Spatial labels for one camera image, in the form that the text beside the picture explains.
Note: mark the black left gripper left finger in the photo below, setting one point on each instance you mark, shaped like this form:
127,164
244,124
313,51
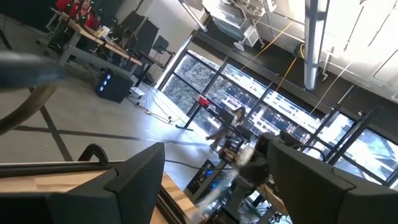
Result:
130,199

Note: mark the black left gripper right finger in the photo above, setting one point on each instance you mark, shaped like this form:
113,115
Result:
311,199

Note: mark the orange white bagged toothbrush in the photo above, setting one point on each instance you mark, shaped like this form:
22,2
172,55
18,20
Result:
224,183

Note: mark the black computer tower blue glow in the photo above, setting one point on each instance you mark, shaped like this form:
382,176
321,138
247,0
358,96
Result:
205,177

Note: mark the black standing desk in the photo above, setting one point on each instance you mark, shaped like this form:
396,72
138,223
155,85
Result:
194,116

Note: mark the person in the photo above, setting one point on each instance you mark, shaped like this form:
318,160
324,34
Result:
74,7
237,116

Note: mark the black computer tower blue lights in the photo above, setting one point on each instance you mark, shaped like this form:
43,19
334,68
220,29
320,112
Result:
113,85

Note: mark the small red box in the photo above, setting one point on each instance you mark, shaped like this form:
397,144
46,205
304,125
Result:
203,101

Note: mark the white hanging light tube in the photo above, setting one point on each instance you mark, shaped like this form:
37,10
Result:
312,43

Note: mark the wooden background table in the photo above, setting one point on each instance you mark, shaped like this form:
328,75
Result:
102,43

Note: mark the dark background monitors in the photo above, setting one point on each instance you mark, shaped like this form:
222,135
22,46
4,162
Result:
143,34

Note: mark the white yellow background bottle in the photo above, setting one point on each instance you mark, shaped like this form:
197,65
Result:
103,31

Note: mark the grey ceiling air unit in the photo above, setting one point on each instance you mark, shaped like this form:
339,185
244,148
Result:
230,18

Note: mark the black aluminium rig frame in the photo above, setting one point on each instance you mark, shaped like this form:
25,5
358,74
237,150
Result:
46,170

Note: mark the large window wall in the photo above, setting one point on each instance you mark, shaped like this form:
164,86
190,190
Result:
280,105

